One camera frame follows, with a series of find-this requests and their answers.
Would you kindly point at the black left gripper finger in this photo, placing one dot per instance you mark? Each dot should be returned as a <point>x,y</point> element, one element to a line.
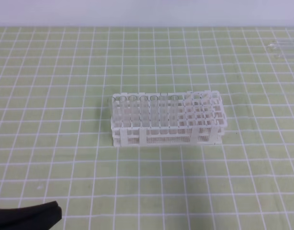
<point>39,217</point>

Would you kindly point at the clear test tube in rack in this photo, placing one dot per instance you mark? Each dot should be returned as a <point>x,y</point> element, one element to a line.
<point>114,112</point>
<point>164,109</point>
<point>144,110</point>
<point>135,115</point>
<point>154,111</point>
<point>124,111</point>

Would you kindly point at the green white-grid tablecloth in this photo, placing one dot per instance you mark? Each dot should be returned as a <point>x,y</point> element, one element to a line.
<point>55,131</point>

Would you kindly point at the white plastic test tube rack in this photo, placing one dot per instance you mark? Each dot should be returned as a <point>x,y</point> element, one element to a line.
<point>194,118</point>

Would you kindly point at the clear test tube far right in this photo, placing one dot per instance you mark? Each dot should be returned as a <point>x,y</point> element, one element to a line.
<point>282,45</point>
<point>284,56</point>

